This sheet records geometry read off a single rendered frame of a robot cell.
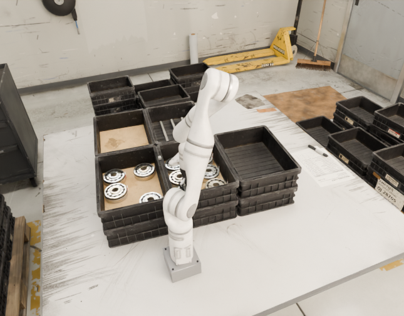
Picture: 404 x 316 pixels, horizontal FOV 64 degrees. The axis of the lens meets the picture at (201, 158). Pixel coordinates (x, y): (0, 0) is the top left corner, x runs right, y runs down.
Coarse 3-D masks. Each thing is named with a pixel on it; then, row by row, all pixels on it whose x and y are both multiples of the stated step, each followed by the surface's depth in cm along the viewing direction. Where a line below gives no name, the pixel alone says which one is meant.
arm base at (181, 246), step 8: (168, 232) 119; (192, 232) 122; (176, 240) 118; (184, 240) 118; (192, 240) 124; (176, 248) 121; (184, 248) 121; (192, 248) 126; (176, 256) 123; (184, 256) 124; (192, 256) 129; (176, 264) 126
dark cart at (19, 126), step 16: (0, 64) 267; (0, 80) 250; (0, 96) 226; (16, 96) 275; (0, 112) 234; (16, 112) 260; (0, 128) 241; (16, 128) 246; (32, 128) 304; (0, 144) 247; (16, 144) 252; (32, 144) 287; (0, 160) 254; (16, 160) 259; (32, 160) 271; (0, 176) 262; (16, 176) 267; (32, 176) 270
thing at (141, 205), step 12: (96, 156) 157; (156, 156) 156; (96, 168) 152; (96, 180) 143; (96, 192) 137; (96, 204) 131; (132, 204) 131; (144, 204) 131; (156, 204) 132; (108, 216) 129
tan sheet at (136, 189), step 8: (128, 168) 165; (128, 176) 160; (104, 184) 156; (128, 184) 155; (136, 184) 155; (144, 184) 155; (152, 184) 155; (128, 192) 151; (136, 192) 151; (144, 192) 150; (160, 192) 150; (128, 200) 147; (136, 200) 147; (112, 208) 143
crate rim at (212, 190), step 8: (160, 144) 163; (168, 144) 164; (216, 144) 164; (160, 152) 158; (160, 160) 153; (224, 160) 152; (168, 176) 144; (232, 176) 143; (168, 184) 139; (224, 184) 138; (232, 184) 138; (200, 192) 136; (208, 192) 137
